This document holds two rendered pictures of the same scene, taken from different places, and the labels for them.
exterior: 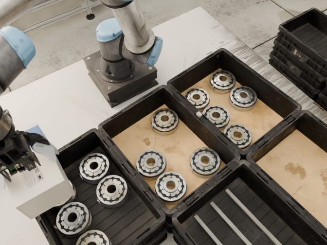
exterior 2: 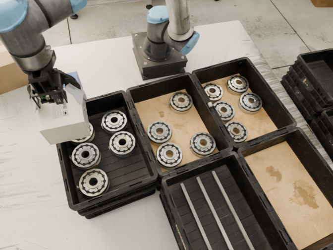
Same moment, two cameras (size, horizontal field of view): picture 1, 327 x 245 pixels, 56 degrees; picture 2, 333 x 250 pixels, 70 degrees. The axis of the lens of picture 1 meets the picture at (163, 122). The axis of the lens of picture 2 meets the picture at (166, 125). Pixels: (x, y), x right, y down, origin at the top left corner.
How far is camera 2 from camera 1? 0.08 m
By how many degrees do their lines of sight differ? 5
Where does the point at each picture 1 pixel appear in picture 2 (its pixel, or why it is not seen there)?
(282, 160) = (266, 162)
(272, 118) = (268, 126)
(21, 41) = not seen: outside the picture
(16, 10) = not seen: outside the picture
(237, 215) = (215, 193)
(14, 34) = not seen: outside the picture
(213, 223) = (194, 194)
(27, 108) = (77, 61)
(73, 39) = (131, 21)
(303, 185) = (276, 187)
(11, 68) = (60, 8)
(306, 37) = (318, 71)
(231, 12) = (261, 35)
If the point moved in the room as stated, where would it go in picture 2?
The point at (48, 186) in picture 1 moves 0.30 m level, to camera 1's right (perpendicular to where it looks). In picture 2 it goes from (70, 122) to (175, 147)
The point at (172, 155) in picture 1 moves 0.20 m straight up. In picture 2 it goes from (178, 131) to (184, 104)
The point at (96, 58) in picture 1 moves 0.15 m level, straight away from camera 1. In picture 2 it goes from (141, 36) to (141, 19)
